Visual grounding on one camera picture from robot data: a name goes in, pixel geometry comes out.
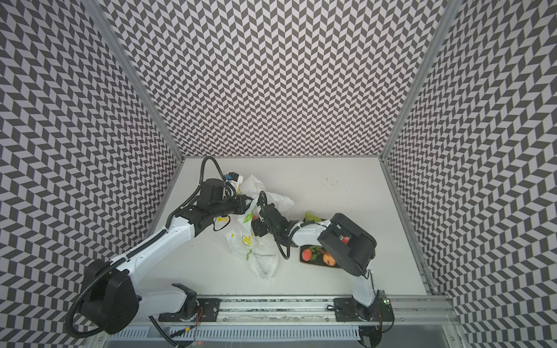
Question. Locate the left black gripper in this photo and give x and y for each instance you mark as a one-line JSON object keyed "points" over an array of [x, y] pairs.
{"points": [[241, 200]]}

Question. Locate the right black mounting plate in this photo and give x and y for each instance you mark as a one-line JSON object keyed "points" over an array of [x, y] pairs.
{"points": [[348, 310]]}

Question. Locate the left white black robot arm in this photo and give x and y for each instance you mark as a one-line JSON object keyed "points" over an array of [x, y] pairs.
{"points": [[111, 298]]}

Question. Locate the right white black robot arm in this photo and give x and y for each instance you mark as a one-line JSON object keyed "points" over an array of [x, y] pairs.
{"points": [[337, 242]]}

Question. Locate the black square tray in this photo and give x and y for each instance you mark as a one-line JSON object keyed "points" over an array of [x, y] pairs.
{"points": [[318, 256]]}

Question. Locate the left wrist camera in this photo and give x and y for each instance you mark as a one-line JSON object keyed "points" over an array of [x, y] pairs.
{"points": [[234, 178]]}

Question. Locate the green pear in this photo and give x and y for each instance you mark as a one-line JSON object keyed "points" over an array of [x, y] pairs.
{"points": [[311, 217]]}

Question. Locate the orange peach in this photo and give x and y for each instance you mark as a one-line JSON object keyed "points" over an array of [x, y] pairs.
{"points": [[329, 260]]}

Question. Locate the yellow lemon with leaves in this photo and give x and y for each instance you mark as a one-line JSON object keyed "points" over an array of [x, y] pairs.
{"points": [[317, 250]]}

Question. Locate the white vent grille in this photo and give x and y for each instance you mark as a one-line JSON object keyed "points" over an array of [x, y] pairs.
{"points": [[213, 333]]}

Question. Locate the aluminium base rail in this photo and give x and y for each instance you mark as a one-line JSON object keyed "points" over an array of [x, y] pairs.
{"points": [[314, 310]]}

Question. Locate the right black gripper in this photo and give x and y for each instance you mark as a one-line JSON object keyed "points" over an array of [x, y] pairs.
{"points": [[257, 225]]}

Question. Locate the red strawberry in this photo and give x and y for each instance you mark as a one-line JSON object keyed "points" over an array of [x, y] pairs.
{"points": [[307, 255]]}

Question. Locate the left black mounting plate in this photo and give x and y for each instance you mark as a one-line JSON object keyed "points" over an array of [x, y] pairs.
{"points": [[202, 310]]}

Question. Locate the black mounting plate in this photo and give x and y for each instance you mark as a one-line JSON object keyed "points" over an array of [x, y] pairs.
{"points": [[202, 310], [348, 310]]}

